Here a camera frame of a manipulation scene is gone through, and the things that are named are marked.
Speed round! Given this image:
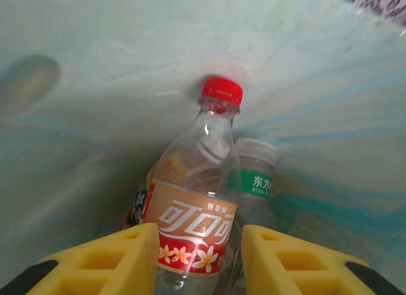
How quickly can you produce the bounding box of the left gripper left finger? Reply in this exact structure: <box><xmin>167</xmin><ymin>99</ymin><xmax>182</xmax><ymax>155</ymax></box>
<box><xmin>0</xmin><ymin>222</ymin><xmax>160</xmax><ymax>295</ymax></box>

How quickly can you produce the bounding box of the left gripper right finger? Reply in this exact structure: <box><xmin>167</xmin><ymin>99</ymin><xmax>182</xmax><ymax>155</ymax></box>
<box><xmin>241</xmin><ymin>224</ymin><xmax>402</xmax><ymax>295</ymax></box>

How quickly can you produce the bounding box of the black label bottle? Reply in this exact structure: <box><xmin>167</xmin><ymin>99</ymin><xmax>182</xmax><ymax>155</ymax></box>
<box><xmin>122</xmin><ymin>161</ymin><xmax>159</xmax><ymax>235</ymax></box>

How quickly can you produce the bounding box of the clear bottle peach Coke label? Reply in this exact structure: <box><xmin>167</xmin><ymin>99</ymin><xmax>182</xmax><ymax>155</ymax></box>
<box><xmin>151</xmin><ymin>76</ymin><xmax>246</xmax><ymax>295</ymax></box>

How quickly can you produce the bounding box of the clear bottle green label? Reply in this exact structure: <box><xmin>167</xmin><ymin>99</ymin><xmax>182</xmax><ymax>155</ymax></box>
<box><xmin>218</xmin><ymin>138</ymin><xmax>280</xmax><ymax>295</ymax></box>

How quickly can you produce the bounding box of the light blue bin liner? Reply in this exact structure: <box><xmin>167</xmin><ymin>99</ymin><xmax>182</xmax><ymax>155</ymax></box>
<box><xmin>0</xmin><ymin>0</ymin><xmax>406</xmax><ymax>295</ymax></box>

